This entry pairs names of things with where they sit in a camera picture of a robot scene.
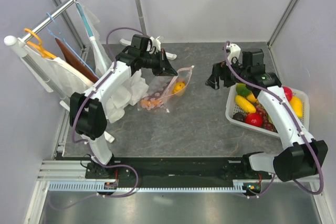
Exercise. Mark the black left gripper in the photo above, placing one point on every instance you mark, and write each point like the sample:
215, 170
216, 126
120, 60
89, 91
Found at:
165, 68

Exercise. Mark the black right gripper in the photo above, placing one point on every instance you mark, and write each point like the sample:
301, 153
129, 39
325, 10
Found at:
219, 69

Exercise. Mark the clear pink-dotted zip bag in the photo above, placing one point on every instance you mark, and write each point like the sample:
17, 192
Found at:
162, 87

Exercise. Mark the orange citrus fruit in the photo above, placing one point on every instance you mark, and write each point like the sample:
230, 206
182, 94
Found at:
179, 86

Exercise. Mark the orange carrot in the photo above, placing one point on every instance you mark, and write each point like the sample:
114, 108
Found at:
150, 103

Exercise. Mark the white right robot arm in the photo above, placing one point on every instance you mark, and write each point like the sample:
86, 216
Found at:
302, 155

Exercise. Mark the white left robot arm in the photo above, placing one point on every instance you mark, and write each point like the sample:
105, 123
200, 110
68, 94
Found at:
88, 110

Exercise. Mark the green leafy vegetable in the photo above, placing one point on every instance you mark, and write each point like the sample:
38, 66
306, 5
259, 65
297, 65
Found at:
242, 90

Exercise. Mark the white plastic basket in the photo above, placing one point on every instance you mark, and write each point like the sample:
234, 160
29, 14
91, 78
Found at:
232, 108

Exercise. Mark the yellow corn cob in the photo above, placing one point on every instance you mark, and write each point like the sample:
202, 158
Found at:
244, 104

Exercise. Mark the yellow lemon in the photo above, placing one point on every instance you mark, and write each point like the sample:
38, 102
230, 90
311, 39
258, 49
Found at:
252, 99

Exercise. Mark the metal clothes rack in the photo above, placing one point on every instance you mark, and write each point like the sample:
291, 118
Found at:
17, 45

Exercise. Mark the dark purple mangosteen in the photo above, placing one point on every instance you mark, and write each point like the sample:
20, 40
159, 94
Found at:
239, 117

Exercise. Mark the red tomato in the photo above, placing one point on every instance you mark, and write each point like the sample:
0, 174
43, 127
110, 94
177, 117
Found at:
254, 119

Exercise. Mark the teal hanger with white cloth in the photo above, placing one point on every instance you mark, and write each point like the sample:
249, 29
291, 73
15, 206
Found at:
102, 60

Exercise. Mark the purple grape bunch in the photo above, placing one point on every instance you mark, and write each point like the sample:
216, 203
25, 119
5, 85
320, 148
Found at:
267, 123

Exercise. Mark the red apple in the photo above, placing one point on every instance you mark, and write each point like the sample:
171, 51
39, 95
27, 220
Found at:
288, 93

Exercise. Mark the yellow mango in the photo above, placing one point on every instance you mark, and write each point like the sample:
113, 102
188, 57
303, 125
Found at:
297, 106

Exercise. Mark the brown garment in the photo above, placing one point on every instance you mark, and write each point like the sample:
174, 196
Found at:
71, 59

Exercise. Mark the white garment on hanger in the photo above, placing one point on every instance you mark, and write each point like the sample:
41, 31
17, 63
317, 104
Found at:
65, 77

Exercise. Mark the orange hanger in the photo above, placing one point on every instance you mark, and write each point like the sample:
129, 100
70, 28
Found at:
43, 52

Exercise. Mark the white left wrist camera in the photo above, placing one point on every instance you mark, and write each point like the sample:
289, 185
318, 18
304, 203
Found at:
156, 43

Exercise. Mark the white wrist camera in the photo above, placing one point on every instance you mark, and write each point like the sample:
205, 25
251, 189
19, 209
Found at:
156, 43
232, 53

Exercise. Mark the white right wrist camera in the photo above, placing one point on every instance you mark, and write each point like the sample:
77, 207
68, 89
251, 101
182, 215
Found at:
232, 53

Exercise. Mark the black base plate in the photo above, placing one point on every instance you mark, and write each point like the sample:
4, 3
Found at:
175, 171

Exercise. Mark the blue wire hanger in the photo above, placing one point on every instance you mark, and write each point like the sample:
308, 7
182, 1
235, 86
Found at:
63, 40

